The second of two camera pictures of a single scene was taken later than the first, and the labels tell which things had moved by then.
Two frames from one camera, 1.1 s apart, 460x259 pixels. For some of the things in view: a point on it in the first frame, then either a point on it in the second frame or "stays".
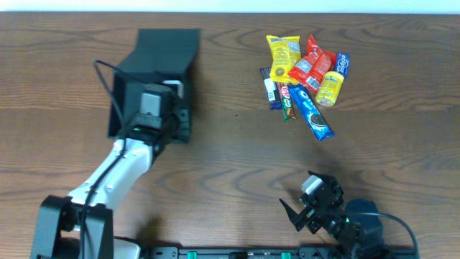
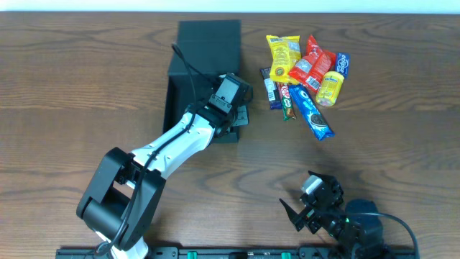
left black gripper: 182,117 to 243,116
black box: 160,55 to 205,50
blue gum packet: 343,64 stays
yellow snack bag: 286,52 stays
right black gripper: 310,214 stays
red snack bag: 309,70 stays
